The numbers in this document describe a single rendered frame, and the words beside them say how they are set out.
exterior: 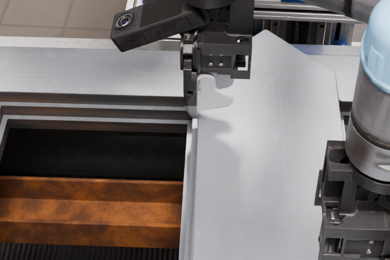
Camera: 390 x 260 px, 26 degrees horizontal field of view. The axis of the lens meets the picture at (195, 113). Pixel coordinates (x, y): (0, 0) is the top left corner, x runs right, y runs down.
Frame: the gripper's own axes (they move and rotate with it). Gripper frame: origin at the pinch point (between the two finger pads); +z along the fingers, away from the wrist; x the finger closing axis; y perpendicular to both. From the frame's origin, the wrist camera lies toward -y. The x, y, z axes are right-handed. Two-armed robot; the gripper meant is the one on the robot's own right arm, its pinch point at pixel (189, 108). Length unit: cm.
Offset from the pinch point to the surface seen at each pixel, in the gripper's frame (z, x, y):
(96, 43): 19.7, 34.9, -17.7
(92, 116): 4.2, 2.2, -12.9
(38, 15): 88, 127, -53
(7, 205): 19.6, -0.9, -25.9
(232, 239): 0.7, -19.5, 5.7
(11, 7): 88, 131, -62
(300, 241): 0.7, -19.3, 13.2
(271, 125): 0.7, -1.8, 10.3
